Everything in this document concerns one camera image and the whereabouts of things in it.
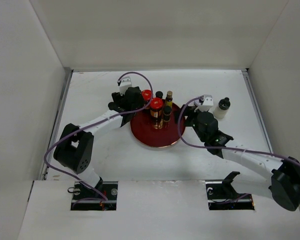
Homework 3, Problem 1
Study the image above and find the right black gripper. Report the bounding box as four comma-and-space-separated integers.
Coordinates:
173, 104, 209, 143

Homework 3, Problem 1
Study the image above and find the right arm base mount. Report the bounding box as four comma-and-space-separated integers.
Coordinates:
205, 171, 255, 211

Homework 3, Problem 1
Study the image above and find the black cap spice bottle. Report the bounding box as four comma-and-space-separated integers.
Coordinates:
155, 91, 163, 99

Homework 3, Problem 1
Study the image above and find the yellow label oil bottle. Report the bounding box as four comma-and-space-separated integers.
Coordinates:
164, 90, 173, 108

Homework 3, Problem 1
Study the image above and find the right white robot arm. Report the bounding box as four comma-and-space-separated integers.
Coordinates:
174, 104, 300, 212

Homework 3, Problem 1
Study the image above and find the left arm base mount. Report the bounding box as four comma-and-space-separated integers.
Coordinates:
67, 181, 119, 211

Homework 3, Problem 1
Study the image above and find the red cap sauce bottle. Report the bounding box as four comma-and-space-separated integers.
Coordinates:
150, 97, 164, 129
141, 89, 153, 110

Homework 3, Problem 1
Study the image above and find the white lid jar right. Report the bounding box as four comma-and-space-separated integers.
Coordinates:
193, 98, 204, 107

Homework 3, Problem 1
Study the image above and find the red round tray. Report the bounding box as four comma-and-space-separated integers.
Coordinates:
130, 103, 181, 148

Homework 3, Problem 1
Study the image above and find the black cap white bottle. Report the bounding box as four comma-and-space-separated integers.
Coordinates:
213, 97, 231, 119

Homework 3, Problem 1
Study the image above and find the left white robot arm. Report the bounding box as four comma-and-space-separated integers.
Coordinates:
53, 86, 144, 200

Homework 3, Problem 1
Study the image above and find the small dark spice bottle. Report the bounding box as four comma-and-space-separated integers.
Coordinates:
162, 105, 172, 123

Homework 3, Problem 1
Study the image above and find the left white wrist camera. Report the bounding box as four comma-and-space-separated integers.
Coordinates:
117, 76, 132, 95

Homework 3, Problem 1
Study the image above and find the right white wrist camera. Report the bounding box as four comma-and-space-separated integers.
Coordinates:
195, 94, 214, 112

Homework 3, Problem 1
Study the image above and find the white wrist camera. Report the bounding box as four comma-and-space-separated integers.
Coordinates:
195, 94, 214, 112
117, 76, 132, 95

